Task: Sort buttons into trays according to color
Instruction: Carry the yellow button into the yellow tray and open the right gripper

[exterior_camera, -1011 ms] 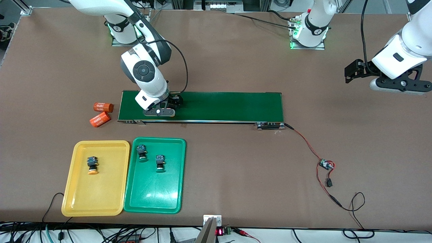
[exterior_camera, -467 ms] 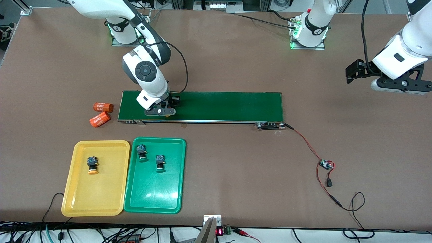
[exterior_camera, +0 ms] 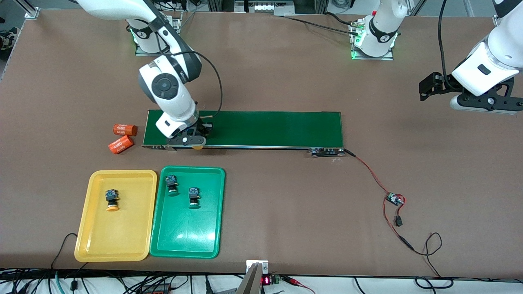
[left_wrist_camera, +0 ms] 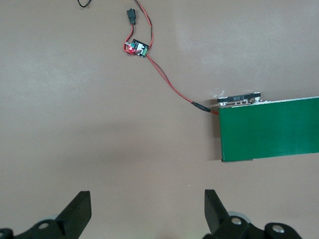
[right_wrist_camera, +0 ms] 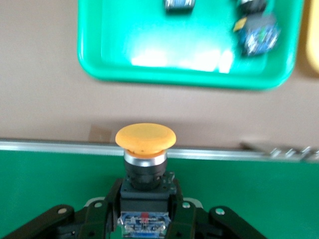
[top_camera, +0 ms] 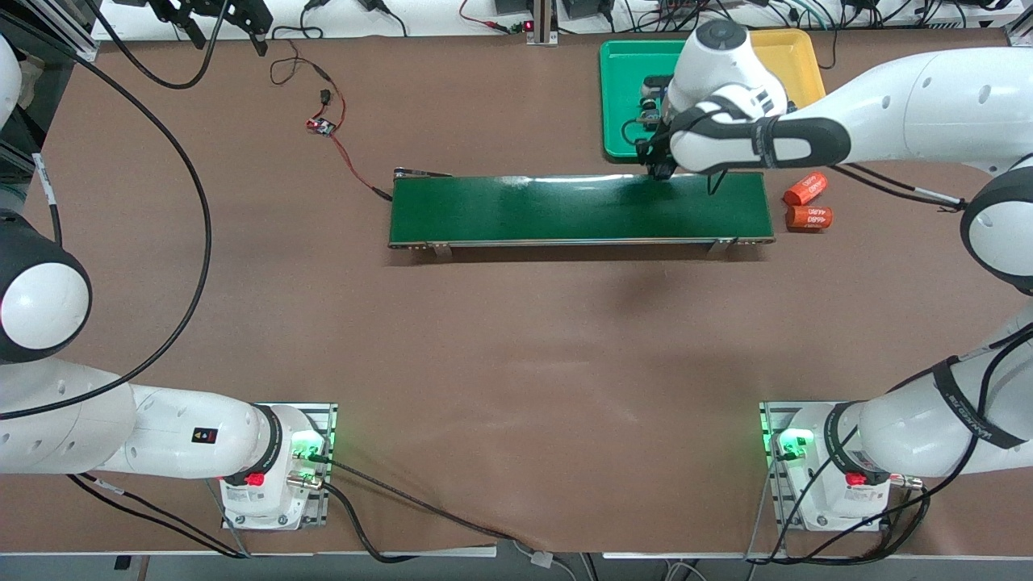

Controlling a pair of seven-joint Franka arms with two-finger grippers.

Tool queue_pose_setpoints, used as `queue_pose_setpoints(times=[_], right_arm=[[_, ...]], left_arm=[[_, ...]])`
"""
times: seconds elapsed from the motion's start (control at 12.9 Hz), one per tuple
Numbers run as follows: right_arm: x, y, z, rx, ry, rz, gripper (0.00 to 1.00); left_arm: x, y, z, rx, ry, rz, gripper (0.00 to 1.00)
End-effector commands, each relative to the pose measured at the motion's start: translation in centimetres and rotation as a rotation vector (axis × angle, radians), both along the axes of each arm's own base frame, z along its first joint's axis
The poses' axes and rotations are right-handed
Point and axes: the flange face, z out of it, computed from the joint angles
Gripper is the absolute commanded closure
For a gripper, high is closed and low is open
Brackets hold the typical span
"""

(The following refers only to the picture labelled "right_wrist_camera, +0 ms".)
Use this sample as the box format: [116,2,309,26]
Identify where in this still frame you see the green mushroom push button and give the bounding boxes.
[233,0,281,57]
[164,0,195,13]

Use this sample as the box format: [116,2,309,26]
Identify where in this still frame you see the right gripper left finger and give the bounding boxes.
[0,178,123,239]

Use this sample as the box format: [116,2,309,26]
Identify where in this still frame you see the green conveyor belt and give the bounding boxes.
[0,138,319,239]

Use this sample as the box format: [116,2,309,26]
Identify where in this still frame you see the brown tape piece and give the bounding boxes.
[89,124,112,143]

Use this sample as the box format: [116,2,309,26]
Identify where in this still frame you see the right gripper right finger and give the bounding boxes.
[167,178,270,239]

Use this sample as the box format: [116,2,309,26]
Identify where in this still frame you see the yellow plastic tray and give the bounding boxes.
[304,0,319,77]

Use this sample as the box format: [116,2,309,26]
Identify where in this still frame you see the yellow mushroom push button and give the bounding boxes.
[115,123,177,239]

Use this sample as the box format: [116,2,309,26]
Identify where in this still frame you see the green plastic tray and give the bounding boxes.
[76,0,305,91]

